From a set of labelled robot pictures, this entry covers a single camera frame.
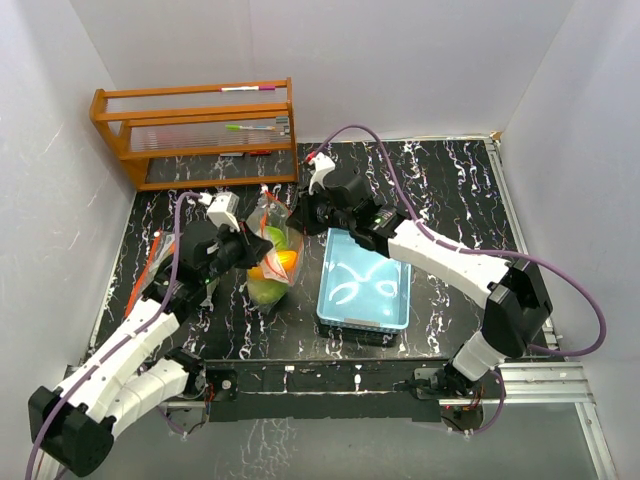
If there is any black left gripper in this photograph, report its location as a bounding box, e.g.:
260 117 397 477
201 219 274 284

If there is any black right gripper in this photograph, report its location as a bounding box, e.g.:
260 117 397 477
285 183 354 238

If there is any green cabbage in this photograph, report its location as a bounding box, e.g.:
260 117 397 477
247 279 289 305
264 226 288 251

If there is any yellow starfruit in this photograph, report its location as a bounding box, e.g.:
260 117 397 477
247 267 266 280

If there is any orange yellow mango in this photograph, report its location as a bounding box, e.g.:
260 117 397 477
275 250 298 271

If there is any clear orange-zip bag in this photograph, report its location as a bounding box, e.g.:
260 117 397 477
246 185 304 313
123 229 221 321

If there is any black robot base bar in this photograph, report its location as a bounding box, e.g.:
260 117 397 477
149 357 506 424

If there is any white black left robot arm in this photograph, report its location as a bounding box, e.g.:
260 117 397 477
28 220 274 477

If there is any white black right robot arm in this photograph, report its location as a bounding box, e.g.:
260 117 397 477
286 178 552 397

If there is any light blue plastic basket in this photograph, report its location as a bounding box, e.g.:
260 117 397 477
316 229 412 334

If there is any grey binder clip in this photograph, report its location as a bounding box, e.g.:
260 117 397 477
275 116 291 136

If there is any wooden shelf rack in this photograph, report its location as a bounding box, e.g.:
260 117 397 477
89 78 298 192

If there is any green capped marker pen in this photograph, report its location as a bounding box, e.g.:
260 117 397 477
225 124 277 132

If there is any pink white marker pen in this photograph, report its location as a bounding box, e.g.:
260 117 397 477
220 84 277 93

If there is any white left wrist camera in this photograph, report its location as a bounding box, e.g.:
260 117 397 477
198 192 239 232

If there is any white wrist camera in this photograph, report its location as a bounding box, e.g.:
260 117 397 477
306 153 335 196
198 192 239 232

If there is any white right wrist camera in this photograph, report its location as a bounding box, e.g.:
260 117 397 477
306 153 335 196

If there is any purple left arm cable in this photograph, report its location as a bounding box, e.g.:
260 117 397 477
24 192 206 480

